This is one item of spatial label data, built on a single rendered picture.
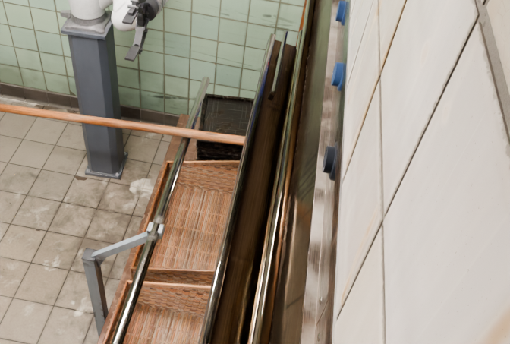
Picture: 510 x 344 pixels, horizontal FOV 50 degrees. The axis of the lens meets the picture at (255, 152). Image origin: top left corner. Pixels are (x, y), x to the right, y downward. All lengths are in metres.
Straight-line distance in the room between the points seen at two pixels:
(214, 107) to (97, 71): 0.62
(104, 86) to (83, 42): 0.27
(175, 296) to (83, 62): 1.26
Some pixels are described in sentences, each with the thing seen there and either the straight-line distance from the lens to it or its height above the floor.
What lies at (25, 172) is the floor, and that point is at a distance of 3.44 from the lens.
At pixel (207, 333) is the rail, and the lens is 1.20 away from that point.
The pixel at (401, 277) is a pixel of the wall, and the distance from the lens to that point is 0.30.
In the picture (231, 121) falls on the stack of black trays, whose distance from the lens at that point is 2.47.
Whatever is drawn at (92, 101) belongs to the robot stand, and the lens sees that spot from 2.94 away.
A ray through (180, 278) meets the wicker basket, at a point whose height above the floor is 0.72.
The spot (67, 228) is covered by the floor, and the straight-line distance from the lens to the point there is 3.14.
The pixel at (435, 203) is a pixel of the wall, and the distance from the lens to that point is 0.27.
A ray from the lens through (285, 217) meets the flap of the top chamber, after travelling 1.01.
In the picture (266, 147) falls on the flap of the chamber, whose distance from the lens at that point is 1.56.
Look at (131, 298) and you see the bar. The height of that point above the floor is 1.18.
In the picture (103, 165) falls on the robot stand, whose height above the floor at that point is 0.10.
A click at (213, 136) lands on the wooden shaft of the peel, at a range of 1.83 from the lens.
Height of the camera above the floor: 2.52
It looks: 46 degrees down
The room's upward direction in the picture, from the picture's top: 9 degrees clockwise
